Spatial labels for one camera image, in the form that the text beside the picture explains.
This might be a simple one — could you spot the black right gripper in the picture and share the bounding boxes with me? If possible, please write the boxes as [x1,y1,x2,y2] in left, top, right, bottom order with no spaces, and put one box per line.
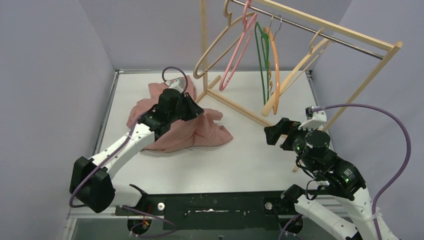
[263,116,318,172]

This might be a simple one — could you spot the pink shorts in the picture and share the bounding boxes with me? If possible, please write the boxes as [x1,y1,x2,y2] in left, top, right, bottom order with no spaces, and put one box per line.
[126,82,233,153]

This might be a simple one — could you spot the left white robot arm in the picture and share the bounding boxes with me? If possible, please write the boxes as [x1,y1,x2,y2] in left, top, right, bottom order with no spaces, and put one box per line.
[69,88,204,214]

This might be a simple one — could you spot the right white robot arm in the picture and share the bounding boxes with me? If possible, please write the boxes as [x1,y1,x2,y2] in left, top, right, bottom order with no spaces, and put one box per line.
[264,118,397,240]

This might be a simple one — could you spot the orange plastic hanger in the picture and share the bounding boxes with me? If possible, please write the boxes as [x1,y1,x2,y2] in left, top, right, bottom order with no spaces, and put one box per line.
[265,13,280,115]

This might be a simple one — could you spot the beige wooden hanger right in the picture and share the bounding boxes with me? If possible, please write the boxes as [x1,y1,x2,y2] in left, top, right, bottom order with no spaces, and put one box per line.
[260,27,331,117]

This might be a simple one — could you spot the beige wooden hanger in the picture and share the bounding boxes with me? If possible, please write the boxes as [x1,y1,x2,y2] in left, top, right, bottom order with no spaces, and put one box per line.
[193,0,257,80]
[260,27,331,117]

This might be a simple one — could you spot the green plastic hanger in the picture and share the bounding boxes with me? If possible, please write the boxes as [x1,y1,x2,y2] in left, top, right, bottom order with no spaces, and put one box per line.
[254,21,271,105]

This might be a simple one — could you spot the beige wooden hanger left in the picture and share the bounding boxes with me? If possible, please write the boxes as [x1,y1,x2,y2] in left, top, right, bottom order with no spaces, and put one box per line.
[193,0,257,80]

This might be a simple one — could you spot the pink plastic hanger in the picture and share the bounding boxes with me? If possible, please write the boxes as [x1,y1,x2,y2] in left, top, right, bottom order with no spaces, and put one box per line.
[219,0,257,92]

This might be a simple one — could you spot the wooden clothes rack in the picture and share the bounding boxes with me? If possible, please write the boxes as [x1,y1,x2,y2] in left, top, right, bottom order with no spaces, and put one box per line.
[192,0,403,127]

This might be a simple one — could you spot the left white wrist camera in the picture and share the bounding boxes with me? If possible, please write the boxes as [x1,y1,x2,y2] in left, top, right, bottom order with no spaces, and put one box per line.
[164,77,188,94]

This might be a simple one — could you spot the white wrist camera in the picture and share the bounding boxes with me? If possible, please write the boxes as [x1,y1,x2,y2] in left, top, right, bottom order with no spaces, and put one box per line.
[298,106,327,131]
[164,77,188,94]

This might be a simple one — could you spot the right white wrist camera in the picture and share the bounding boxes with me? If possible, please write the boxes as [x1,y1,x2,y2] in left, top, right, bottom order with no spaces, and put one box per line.
[298,106,327,131]

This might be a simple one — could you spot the black metal base frame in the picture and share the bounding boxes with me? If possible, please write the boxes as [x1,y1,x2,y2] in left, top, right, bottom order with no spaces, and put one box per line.
[135,191,296,231]

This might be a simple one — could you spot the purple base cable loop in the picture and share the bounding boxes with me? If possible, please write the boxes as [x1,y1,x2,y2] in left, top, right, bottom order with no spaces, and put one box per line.
[121,205,180,239]

